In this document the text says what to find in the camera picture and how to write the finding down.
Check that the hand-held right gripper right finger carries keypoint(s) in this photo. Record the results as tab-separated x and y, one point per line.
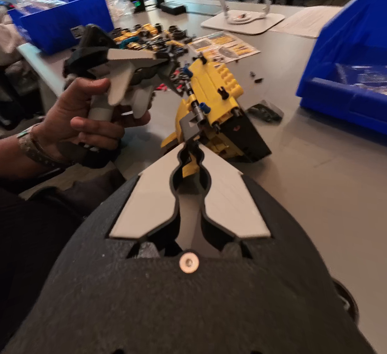
232	205

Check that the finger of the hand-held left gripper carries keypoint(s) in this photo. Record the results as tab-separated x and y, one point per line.
142	100
127	57

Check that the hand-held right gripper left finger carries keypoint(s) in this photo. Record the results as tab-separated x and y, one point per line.
148	205

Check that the grey curved brick panel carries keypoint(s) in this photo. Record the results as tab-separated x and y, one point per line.
264	113
189	125

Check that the yellow black toy brick model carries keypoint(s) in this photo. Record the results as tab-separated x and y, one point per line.
217	88

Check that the person's left hand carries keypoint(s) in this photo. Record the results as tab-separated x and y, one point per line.
60	118

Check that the pile of loose brick pieces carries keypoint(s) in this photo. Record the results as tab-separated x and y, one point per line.
145	38

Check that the blue plastic storage bin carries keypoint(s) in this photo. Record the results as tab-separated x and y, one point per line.
60	24
347	112

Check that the clear plastic bag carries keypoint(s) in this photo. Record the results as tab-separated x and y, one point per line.
121	6
362	75
42	0

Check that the black device green light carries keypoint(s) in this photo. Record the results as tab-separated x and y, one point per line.
142	1

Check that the flat black box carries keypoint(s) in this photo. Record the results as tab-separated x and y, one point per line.
172	7

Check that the yellow printed sticker sheet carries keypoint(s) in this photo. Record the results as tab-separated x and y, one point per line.
223	47

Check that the white book stand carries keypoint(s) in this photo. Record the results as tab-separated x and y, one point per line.
242	23

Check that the white paper sheet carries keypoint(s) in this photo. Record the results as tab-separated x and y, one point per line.
308	21

